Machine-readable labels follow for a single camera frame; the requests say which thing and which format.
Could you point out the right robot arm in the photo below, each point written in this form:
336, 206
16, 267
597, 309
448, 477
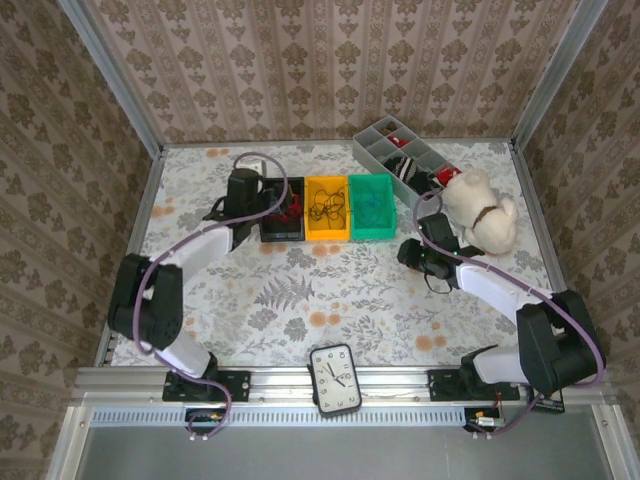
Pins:
550, 340

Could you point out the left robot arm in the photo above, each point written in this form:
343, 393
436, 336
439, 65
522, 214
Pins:
150, 300

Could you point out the black plastic bin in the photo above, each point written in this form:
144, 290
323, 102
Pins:
282, 232

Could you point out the green plastic bin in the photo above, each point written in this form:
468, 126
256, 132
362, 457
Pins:
372, 231

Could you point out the cream plush dog toy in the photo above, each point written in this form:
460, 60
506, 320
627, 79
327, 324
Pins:
475, 200

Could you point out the yellow plastic bin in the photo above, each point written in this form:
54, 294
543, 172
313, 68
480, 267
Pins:
327, 232

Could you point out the red white item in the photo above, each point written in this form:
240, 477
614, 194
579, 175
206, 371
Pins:
447, 175

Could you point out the black white striped sock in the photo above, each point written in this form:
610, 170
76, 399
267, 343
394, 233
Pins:
405, 167

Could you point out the floral patterned tablecloth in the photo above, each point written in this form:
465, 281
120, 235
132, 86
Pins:
325, 300

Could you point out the small red item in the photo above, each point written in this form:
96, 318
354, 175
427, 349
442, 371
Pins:
397, 141

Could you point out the grey divided organizer tray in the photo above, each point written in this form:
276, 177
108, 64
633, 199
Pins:
372, 142

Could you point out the small brown item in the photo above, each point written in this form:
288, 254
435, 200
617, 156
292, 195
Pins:
387, 127

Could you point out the black framed analog clock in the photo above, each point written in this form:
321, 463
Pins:
334, 380

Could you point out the small electronics board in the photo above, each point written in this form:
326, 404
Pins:
205, 419
485, 420

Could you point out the black connector board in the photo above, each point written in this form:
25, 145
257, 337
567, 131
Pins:
550, 404

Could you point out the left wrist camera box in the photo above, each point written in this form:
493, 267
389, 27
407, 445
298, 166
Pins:
253, 165

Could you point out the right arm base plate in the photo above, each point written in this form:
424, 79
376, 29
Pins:
442, 385

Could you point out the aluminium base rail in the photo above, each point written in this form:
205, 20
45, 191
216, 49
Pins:
280, 382

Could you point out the aluminium frame post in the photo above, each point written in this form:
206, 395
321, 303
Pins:
110, 75
560, 70

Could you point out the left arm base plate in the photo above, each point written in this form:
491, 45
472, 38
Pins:
235, 385

